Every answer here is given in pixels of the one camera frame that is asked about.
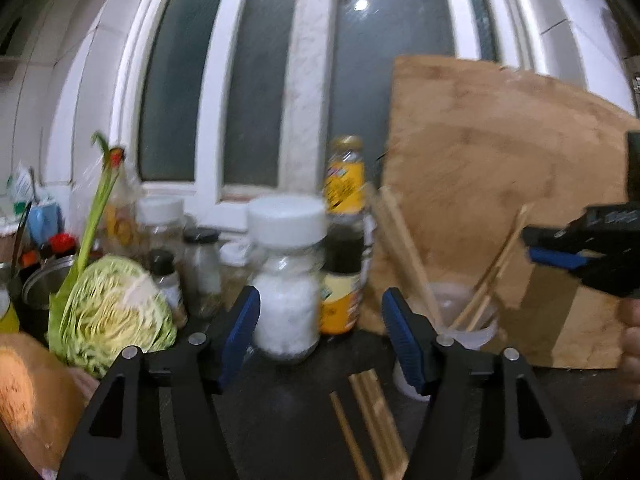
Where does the yellow tin can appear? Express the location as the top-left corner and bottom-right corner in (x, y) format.
(0, 285), (21, 333)

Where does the wooden cutting board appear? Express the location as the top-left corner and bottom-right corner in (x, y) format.
(360, 55), (640, 371)

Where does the oil bottle red cap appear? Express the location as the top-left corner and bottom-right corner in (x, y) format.
(100, 146), (143, 261)

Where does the white green packet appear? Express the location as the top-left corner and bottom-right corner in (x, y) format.
(7, 162), (38, 211)

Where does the green onion stalk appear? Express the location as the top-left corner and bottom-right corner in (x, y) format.
(75, 132), (121, 271)

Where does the halved green cabbage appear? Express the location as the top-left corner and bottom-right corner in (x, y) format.
(47, 255), (179, 380)

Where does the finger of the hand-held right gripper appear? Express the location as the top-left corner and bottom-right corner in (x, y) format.
(529, 249), (640, 298)
(522, 204), (640, 256)

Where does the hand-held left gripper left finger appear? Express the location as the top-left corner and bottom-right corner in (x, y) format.
(56, 285), (262, 480)

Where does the black utensil handle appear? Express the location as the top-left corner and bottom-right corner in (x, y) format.
(11, 201), (33, 281)

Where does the blue cup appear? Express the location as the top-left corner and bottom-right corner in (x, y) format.
(27, 200), (63, 246)

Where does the small spice bottle black cap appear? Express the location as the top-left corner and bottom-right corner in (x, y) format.
(149, 249), (188, 328)

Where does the pile of wooden chopsticks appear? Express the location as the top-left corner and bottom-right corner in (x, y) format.
(329, 369), (411, 480)

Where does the clear plastic cup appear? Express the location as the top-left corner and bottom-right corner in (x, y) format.
(392, 282), (501, 401)

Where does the stainless steel pot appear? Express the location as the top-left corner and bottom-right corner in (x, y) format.
(20, 255), (78, 346)

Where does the white window frame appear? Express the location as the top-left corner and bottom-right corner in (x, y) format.
(107, 0), (538, 206)

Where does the slim wooden chopstick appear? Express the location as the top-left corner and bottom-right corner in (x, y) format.
(452, 204), (532, 330)
(467, 240), (526, 332)
(382, 186), (443, 326)
(372, 186), (436, 328)

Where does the large glass jar white lid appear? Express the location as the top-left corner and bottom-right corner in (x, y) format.
(136, 196), (187, 261)

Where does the salt jar with white lid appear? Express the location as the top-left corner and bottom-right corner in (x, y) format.
(246, 195), (328, 365)

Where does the glass jar black lid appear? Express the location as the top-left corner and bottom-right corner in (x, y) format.
(182, 228), (223, 318)

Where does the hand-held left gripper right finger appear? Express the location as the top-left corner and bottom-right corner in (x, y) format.
(381, 287), (583, 480)

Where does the person's right hand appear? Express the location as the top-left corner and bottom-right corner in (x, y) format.
(619, 295), (640, 411)

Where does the red cap sauce bottle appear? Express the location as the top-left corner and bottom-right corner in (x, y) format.
(50, 233), (77, 261)

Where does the small glass jar white lid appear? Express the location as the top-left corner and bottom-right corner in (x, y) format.
(220, 242), (256, 293)

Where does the soy sauce bottle yellow label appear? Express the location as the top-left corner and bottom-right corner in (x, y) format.
(319, 135), (368, 337)

